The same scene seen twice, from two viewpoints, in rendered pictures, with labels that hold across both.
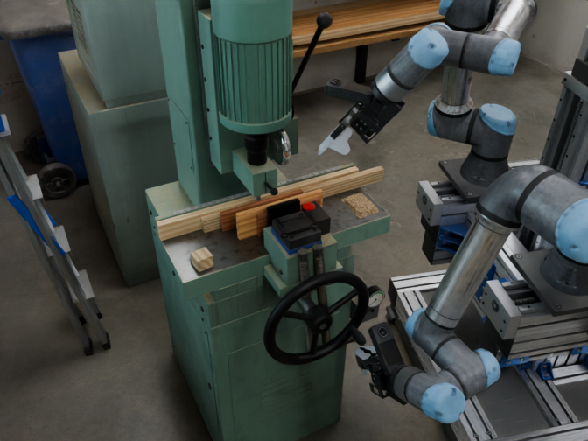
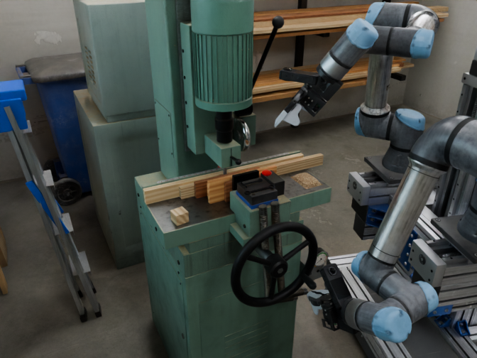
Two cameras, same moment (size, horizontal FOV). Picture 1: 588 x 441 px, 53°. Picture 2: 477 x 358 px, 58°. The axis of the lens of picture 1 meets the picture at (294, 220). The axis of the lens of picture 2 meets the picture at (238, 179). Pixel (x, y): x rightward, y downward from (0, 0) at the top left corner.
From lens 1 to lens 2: 25 cm
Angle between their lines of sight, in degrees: 9
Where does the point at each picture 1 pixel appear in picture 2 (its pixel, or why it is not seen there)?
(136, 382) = (121, 343)
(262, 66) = (230, 55)
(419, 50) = (355, 33)
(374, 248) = not seen: hidden behind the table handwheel
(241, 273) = (211, 229)
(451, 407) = (399, 327)
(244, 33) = (216, 26)
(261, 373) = (226, 323)
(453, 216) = (378, 197)
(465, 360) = (407, 289)
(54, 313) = (58, 289)
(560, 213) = not seen: outside the picture
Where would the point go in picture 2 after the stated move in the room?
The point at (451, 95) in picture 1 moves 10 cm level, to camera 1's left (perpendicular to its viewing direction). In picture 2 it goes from (373, 100) to (347, 100)
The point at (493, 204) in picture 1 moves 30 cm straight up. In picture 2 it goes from (424, 150) to (454, 13)
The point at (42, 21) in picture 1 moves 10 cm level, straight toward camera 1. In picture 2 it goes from (63, 70) to (64, 74)
